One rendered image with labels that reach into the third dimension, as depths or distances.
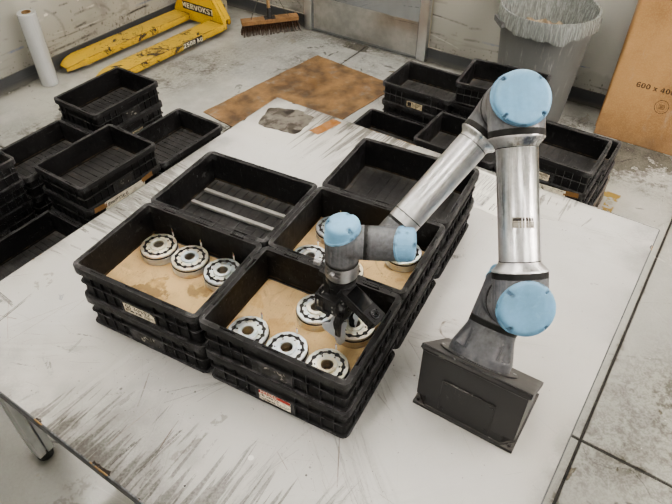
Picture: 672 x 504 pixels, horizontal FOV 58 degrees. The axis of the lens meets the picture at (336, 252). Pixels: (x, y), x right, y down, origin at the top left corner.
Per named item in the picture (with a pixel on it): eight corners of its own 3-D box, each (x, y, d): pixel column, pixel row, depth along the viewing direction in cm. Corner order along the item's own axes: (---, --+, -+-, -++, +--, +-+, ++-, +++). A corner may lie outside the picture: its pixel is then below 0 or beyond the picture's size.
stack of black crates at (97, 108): (136, 141, 343) (117, 65, 313) (175, 158, 331) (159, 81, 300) (78, 176, 319) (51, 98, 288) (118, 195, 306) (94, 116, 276)
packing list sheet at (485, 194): (528, 185, 220) (529, 184, 219) (503, 219, 206) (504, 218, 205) (446, 156, 233) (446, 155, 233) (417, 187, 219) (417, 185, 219)
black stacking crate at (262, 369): (399, 328, 156) (402, 297, 149) (346, 418, 137) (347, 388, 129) (268, 277, 170) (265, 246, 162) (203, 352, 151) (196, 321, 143)
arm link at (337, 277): (365, 256, 135) (345, 278, 130) (364, 271, 138) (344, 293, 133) (337, 244, 138) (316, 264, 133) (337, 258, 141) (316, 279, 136)
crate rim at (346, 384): (403, 302, 150) (404, 295, 148) (347, 394, 130) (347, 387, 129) (265, 251, 164) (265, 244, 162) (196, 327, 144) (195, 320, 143)
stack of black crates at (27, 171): (78, 176, 319) (58, 118, 296) (118, 196, 306) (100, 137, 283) (10, 216, 294) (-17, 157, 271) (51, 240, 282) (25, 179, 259)
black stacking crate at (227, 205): (319, 216, 190) (319, 186, 182) (268, 275, 170) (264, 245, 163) (215, 180, 203) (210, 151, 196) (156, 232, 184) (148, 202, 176)
